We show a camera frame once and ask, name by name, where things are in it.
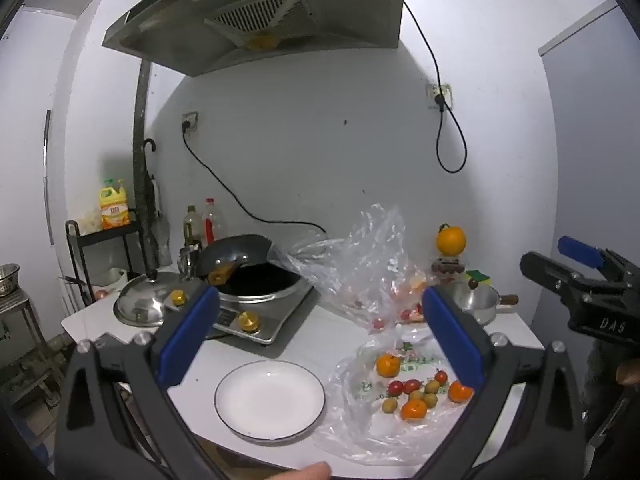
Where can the person's left hand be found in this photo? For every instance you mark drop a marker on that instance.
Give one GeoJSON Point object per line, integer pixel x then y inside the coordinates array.
{"type": "Point", "coordinates": [310, 472]}

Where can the green printed plastic bag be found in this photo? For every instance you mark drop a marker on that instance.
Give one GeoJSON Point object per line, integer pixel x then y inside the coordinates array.
{"type": "Point", "coordinates": [360, 435]}

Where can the person's right hand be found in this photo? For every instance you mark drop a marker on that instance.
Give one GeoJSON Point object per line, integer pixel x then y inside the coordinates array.
{"type": "Point", "coordinates": [629, 374]}

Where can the yellow detergent bottle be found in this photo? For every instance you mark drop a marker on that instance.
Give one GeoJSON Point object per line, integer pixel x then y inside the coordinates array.
{"type": "Point", "coordinates": [114, 210]}

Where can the cooking oil bottle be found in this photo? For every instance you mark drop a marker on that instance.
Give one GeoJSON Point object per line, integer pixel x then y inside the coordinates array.
{"type": "Point", "coordinates": [191, 230]}

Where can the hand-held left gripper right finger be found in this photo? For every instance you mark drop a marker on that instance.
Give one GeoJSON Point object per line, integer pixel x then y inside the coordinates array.
{"type": "Point", "coordinates": [452, 340]}

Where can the large mandarin orange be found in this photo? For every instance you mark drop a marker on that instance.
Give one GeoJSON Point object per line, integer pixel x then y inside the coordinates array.
{"type": "Point", "coordinates": [388, 366]}

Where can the steel bowl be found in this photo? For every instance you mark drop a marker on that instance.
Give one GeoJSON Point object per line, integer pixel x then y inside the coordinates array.
{"type": "Point", "coordinates": [9, 280]}

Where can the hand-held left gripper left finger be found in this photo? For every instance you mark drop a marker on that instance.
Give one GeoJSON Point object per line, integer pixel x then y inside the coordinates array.
{"type": "Point", "coordinates": [187, 335]}

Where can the red cherry tomato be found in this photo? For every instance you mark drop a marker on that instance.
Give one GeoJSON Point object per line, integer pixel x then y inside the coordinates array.
{"type": "Point", "coordinates": [406, 314]}
{"type": "Point", "coordinates": [440, 377]}
{"type": "Point", "coordinates": [411, 385]}
{"type": "Point", "coordinates": [395, 387]}
{"type": "Point", "coordinates": [378, 322]}

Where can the green yellow sponge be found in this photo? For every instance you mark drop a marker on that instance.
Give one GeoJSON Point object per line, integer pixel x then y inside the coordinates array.
{"type": "Point", "coordinates": [479, 276]}

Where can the orange peel pile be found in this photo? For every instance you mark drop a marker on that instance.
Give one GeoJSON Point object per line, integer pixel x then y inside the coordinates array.
{"type": "Point", "coordinates": [415, 285]}

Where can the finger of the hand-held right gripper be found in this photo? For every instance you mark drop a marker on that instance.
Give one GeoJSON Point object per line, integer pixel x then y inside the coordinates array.
{"type": "Point", "coordinates": [542, 267]}
{"type": "Point", "coordinates": [580, 251]}

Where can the white wall socket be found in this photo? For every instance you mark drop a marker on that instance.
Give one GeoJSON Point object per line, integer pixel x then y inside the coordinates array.
{"type": "Point", "coordinates": [446, 91]}
{"type": "Point", "coordinates": [192, 117]}

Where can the yellow cherry tomato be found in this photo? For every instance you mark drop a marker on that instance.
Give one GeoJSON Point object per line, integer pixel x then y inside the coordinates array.
{"type": "Point", "coordinates": [430, 400]}
{"type": "Point", "coordinates": [416, 395]}
{"type": "Point", "coordinates": [390, 405]}

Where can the steel saucepan lid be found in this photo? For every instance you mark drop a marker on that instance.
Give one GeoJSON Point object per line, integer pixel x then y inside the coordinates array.
{"type": "Point", "coordinates": [475, 297]}

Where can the green grapes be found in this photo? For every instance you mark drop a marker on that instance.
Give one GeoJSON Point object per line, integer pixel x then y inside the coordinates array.
{"type": "Point", "coordinates": [432, 386]}

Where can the grey wall rail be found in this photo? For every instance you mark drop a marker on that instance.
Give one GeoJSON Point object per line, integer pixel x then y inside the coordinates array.
{"type": "Point", "coordinates": [47, 175]}

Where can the steel pot lid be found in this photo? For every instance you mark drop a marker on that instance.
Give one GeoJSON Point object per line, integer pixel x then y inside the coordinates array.
{"type": "Point", "coordinates": [140, 300]}

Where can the big round orange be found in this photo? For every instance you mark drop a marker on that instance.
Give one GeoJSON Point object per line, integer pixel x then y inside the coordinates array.
{"type": "Point", "coordinates": [451, 241]}

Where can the black umbrella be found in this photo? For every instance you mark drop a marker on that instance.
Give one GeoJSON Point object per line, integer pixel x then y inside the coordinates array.
{"type": "Point", "coordinates": [148, 200]}

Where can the row of dark brown beads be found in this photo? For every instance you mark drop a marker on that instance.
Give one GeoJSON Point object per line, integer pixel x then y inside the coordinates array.
{"type": "Point", "coordinates": [447, 268]}

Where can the white plate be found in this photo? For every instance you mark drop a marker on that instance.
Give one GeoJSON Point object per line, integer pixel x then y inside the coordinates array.
{"type": "Point", "coordinates": [270, 400]}

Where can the clear plastic bag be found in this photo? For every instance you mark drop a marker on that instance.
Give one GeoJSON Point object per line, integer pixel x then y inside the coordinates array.
{"type": "Point", "coordinates": [360, 260]}

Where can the red cap sauce bottle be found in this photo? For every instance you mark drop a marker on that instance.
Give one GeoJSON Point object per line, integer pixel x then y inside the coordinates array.
{"type": "Point", "coordinates": [211, 225]}

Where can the silver induction cooker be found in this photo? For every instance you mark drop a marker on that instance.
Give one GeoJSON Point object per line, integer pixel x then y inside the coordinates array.
{"type": "Point", "coordinates": [270, 285]}

